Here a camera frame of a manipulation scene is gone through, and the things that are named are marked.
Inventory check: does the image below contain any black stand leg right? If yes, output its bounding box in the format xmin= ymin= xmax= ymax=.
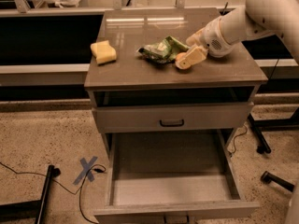
xmin=248 ymin=115 xmax=271 ymax=154

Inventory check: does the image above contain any black floor cable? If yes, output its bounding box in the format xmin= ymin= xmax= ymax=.
xmin=0 ymin=161 xmax=107 ymax=224

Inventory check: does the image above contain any black caster leg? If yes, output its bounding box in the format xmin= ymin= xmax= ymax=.
xmin=261 ymin=171 xmax=294 ymax=192

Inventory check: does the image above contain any orange fruit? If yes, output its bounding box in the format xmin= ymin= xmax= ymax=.
xmin=175 ymin=52 xmax=185 ymax=69

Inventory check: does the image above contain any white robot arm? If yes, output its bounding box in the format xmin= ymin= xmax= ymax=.
xmin=178 ymin=0 xmax=299 ymax=67

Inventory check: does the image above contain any open grey middle drawer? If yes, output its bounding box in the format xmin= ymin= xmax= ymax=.
xmin=94 ymin=130 xmax=259 ymax=224

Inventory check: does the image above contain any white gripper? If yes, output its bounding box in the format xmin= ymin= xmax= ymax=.
xmin=181 ymin=17 xmax=233 ymax=70

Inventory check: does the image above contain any black stand leg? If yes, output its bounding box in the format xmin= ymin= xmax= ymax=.
xmin=0 ymin=165 xmax=61 ymax=224
xmin=248 ymin=115 xmax=271 ymax=154

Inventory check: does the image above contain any blue tape cross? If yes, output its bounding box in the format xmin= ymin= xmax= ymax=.
xmin=73 ymin=156 xmax=97 ymax=185

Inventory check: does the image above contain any black stand leg left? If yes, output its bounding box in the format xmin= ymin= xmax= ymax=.
xmin=0 ymin=165 xmax=61 ymax=224

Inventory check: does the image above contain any green chip bag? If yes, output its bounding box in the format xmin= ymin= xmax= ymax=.
xmin=138 ymin=35 xmax=189 ymax=64

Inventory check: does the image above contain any yellow sponge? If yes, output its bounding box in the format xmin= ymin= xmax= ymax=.
xmin=91 ymin=40 xmax=117 ymax=64

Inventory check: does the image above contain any closed grey top drawer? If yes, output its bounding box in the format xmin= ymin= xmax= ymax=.
xmin=93 ymin=102 xmax=253 ymax=133

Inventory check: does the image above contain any grey drawer cabinet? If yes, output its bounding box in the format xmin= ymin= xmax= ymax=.
xmin=83 ymin=7 xmax=269 ymax=224

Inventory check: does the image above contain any metal railing frame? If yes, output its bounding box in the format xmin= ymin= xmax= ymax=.
xmin=0 ymin=0 xmax=299 ymax=19

